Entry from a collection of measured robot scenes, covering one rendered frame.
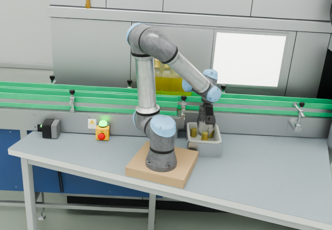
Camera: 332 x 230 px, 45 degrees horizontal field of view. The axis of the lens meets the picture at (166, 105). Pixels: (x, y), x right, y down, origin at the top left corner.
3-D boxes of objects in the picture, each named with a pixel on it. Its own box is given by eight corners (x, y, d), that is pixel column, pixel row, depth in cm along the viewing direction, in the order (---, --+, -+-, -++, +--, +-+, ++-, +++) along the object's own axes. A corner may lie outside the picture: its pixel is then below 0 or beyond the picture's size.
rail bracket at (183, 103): (184, 109, 231) (186, 89, 226) (185, 122, 215) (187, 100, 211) (179, 108, 231) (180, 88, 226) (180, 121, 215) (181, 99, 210)
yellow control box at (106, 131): (110, 135, 225) (110, 123, 222) (108, 141, 218) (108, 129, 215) (97, 134, 225) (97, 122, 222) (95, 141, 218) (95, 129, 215)
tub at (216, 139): (215, 136, 230) (217, 123, 226) (220, 157, 209) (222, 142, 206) (185, 135, 230) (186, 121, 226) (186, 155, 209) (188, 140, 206)
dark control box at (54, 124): (61, 133, 224) (60, 119, 221) (57, 139, 217) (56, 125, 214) (46, 132, 224) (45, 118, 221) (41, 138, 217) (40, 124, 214)
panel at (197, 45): (278, 87, 246) (288, 32, 232) (279, 89, 243) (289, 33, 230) (131, 79, 244) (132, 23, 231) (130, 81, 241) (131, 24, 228)
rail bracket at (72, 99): (77, 111, 221) (76, 89, 216) (74, 117, 215) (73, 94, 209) (69, 111, 221) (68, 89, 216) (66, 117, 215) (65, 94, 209)
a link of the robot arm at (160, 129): (157, 154, 181) (158, 127, 175) (143, 141, 191) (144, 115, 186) (180, 148, 187) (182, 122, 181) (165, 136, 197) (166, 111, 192)
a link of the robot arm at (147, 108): (145, 142, 190) (138, 29, 167) (131, 130, 202) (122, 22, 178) (167, 135, 196) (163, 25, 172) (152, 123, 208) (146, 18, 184)
